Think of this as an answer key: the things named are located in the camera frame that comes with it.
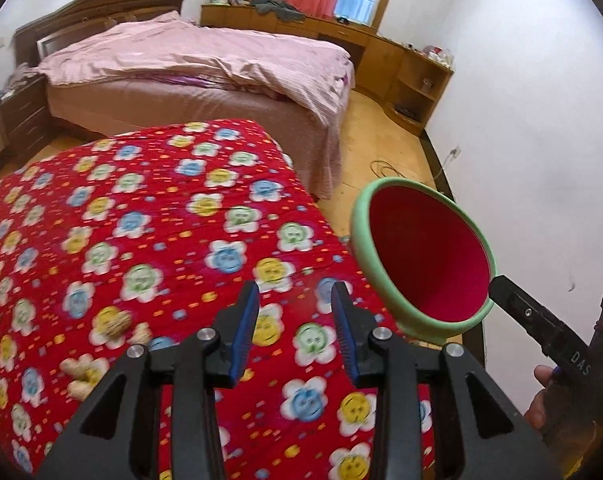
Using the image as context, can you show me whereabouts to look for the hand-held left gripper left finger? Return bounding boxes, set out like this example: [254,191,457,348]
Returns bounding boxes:
[36,280,261,480]

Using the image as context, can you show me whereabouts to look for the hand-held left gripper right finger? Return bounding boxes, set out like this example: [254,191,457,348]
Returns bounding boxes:
[330,280,562,480]

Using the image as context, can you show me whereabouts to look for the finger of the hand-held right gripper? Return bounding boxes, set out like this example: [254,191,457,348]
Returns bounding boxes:
[488,274,591,362]

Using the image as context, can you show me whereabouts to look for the red bin with green rim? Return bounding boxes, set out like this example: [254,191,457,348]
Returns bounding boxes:
[351,177,497,347]

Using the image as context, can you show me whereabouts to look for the person's right hand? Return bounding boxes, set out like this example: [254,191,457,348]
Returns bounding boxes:
[525,365,558,429]

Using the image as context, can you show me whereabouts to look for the red flower-print blanket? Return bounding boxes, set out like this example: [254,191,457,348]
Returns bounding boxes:
[0,118,463,480]

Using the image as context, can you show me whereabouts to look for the bed with brown base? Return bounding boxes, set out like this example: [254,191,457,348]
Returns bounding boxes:
[38,9,355,202]

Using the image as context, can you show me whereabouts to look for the wooden desk cabinet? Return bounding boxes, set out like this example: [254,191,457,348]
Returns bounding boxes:
[200,2,455,137]

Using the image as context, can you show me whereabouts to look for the small items on cabinet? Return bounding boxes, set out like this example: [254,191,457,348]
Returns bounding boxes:
[421,44,455,67]

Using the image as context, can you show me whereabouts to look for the pink quilt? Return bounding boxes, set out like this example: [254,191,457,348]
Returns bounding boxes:
[38,9,355,129]

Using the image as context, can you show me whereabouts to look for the dark wooden nightstand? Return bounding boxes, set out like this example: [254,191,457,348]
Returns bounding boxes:
[0,74,50,157]

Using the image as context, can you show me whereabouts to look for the grey clothes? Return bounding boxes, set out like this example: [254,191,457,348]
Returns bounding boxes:
[250,0,308,24]

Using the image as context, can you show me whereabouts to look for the crumpled cloth on nightstand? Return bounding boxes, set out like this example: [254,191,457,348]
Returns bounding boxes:
[6,64,43,89]

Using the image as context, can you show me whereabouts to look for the dark wooden headboard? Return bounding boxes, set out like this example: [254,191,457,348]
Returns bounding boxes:
[13,0,187,69]

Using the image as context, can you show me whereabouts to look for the cable on floor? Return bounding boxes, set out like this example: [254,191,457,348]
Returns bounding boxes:
[371,159,408,182]

